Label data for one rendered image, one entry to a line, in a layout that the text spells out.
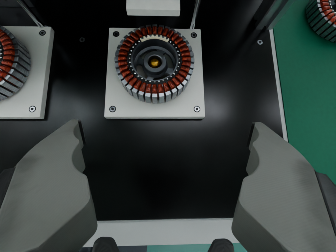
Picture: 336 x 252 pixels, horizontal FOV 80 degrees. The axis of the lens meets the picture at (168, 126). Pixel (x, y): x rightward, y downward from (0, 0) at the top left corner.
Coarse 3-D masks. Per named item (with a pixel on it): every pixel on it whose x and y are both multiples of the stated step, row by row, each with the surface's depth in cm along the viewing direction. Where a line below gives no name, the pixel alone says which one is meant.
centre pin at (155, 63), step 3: (150, 60) 29; (153, 60) 29; (156, 60) 29; (159, 60) 30; (150, 63) 29; (153, 63) 29; (156, 63) 29; (159, 63) 29; (150, 66) 29; (153, 66) 29; (156, 66) 29; (159, 66) 29
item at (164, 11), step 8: (128, 0) 22; (136, 0) 22; (144, 0) 23; (152, 0) 23; (160, 0) 23; (168, 0) 23; (176, 0) 23; (128, 8) 22; (136, 8) 22; (144, 8) 22; (152, 8) 22; (160, 8) 22; (168, 8) 22; (176, 8) 22
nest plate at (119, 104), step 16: (112, 32) 33; (128, 32) 33; (176, 32) 33; (192, 32) 33; (112, 48) 32; (192, 48) 33; (112, 64) 31; (112, 80) 31; (192, 80) 31; (112, 96) 30; (128, 96) 30; (176, 96) 31; (192, 96) 31; (112, 112) 30; (128, 112) 30; (144, 112) 30; (160, 112) 30; (176, 112) 30; (192, 112) 30
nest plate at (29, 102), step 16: (16, 32) 32; (32, 32) 32; (48, 32) 32; (32, 48) 32; (48, 48) 32; (32, 64) 31; (48, 64) 32; (32, 80) 30; (48, 80) 32; (16, 96) 30; (32, 96) 30; (0, 112) 29; (16, 112) 29; (32, 112) 29
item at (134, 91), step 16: (144, 32) 29; (160, 32) 29; (128, 48) 28; (144, 48) 30; (160, 48) 31; (176, 48) 29; (128, 64) 28; (144, 64) 29; (176, 64) 28; (192, 64) 28; (128, 80) 27; (144, 80) 27; (160, 80) 28; (176, 80) 27; (144, 96) 29; (160, 96) 27
